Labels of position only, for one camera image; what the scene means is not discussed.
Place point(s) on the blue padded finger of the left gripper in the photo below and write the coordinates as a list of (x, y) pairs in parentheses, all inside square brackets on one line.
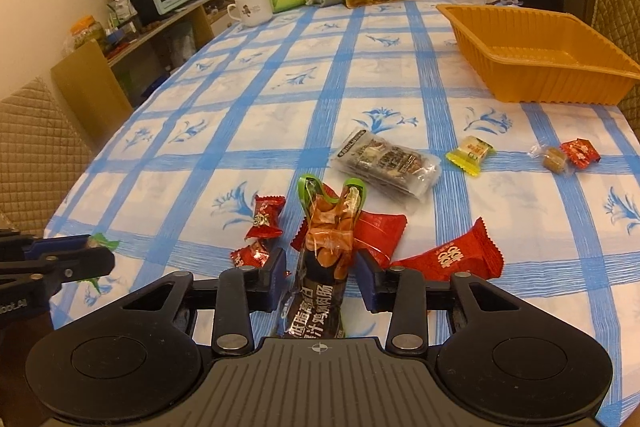
[(55, 245)]

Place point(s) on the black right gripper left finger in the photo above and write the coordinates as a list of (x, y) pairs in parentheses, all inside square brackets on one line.
[(237, 293)]

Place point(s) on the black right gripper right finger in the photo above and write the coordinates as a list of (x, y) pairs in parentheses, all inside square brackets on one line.
[(407, 296)]

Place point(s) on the large red snack packet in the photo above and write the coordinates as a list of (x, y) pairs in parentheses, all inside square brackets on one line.
[(474, 252)]

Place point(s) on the green black sausage snack packet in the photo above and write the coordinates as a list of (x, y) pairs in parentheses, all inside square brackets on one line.
[(312, 308)]

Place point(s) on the clear pack of dark snacks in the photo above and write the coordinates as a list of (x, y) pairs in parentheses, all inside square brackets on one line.
[(398, 171)]

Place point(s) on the small red candy lower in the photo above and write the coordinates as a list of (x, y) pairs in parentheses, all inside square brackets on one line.
[(255, 254)]

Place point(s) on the small red candy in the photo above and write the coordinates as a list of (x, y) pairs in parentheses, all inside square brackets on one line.
[(255, 254), (265, 224)]

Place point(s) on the red twisted snack packet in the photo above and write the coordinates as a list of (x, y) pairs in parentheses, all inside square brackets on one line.
[(377, 234)]

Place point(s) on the small red candy upper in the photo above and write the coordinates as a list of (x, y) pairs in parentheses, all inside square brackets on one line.
[(265, 224)]

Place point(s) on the beige quilted chair left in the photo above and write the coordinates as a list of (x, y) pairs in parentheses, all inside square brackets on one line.
[(42, 157)]

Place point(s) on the yellow green wrapped candy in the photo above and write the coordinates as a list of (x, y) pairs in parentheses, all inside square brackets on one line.
[(470, 154)]

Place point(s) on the wooden shelf unit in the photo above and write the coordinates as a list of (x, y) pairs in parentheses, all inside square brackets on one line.
[(102, 92)]

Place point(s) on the blue checked tablecloth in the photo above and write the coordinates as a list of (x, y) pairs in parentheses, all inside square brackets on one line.
[(376, 104)]

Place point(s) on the clear wrapped brown candy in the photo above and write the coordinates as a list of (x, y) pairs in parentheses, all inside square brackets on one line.
[(552, 159)]

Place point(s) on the red wrapped candy right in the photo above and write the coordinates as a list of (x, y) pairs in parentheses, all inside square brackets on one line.
[(580, 152)]

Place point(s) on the green white bag on shelf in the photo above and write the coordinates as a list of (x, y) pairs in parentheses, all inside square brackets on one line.
[(120, 11)]

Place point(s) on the orange plastic tray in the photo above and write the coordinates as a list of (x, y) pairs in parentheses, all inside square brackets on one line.
[(536, 56)]

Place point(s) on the white mug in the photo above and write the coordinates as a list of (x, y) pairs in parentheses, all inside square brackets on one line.
[(250, 13)]

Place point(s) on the yellow quilted chair right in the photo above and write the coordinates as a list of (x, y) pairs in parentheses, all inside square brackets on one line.
[(618, 20)]

